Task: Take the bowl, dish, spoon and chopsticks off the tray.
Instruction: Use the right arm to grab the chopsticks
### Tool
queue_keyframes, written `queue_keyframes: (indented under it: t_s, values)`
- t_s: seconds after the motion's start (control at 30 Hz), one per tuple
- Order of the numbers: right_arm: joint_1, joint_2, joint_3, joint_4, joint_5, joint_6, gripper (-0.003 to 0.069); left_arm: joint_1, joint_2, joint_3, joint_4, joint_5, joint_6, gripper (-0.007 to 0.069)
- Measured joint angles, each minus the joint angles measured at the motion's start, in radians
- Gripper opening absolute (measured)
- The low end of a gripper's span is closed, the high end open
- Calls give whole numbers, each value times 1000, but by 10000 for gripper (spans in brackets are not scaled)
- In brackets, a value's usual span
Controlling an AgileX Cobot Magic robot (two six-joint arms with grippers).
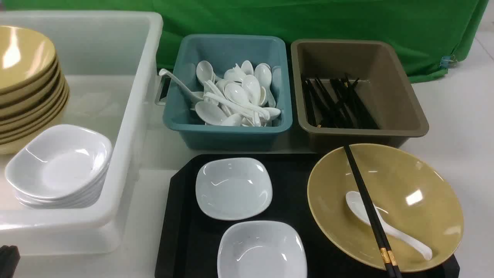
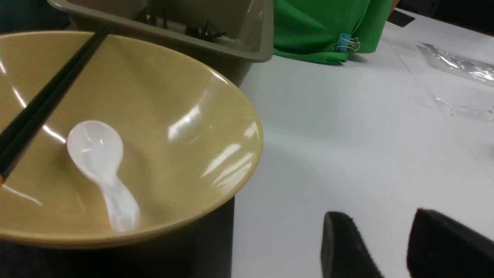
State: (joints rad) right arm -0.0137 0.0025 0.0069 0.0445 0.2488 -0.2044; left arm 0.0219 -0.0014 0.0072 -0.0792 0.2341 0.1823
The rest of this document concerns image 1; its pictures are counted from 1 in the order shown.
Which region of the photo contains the teal plastic bin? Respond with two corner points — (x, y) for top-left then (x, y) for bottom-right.
(162, 34), (293, 151)

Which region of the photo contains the white ladle spoon on rim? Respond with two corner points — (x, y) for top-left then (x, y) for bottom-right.
(158, 68), (204, 103)

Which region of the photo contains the pile of black chopsticks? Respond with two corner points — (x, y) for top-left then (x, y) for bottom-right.
(301, 74), (380, 130)

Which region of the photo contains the yellow noodle bowl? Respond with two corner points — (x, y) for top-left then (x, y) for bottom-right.
(307, 144), (464, 273)

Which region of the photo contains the green cloth backdrop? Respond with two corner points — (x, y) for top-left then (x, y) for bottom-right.
(2, 0), (488, 83)

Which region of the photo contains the black object at corner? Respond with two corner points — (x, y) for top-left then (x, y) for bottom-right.
(0, 245), (20, 278)

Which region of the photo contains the brown plastic bin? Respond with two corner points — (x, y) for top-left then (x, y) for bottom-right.
(291, 39), (429, 153)

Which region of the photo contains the stack of white square dishes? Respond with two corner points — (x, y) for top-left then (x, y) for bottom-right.
(5, 124), (113, 210)

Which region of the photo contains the pile of white soup spoons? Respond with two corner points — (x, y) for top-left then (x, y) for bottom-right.
(182, 61), (283, 127)

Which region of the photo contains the black chopsticks gold band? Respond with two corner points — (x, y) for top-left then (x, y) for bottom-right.
(343, 145), (402, 278)

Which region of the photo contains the white ceramic soup spoon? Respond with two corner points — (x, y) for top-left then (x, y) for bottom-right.
(345, 191), (433, 261)

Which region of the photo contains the black plastic serving tray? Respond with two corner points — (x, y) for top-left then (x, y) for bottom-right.
(155, 154), (460, 278)

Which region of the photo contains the white translucent plastic tub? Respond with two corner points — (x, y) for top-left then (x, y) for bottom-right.
(0, 10), (163, 256)

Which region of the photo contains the stack of yellow noodle bowls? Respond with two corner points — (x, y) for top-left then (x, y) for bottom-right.
(0, 25), (70, 155)

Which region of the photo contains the blue binder clip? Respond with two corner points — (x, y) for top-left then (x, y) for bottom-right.
(439, 54), (458, 69)

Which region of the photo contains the white square dish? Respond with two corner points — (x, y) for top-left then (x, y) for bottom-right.
(217, 220), (308, 278)
(195, 157), (273, 220)

